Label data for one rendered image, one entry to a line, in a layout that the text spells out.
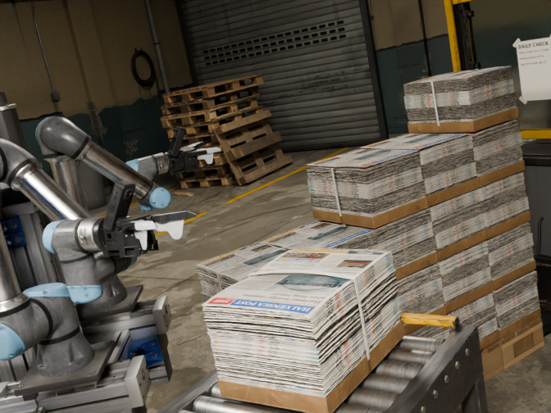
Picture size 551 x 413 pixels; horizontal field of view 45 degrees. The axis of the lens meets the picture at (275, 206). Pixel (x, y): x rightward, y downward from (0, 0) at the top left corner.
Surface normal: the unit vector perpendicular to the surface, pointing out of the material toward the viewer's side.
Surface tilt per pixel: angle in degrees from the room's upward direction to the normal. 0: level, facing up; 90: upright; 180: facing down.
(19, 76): 90
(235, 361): 90
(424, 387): 0
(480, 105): 90
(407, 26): 90
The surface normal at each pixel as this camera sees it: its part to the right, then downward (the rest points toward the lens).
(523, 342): 0.54, 0.08
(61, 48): 0.80, -0.03
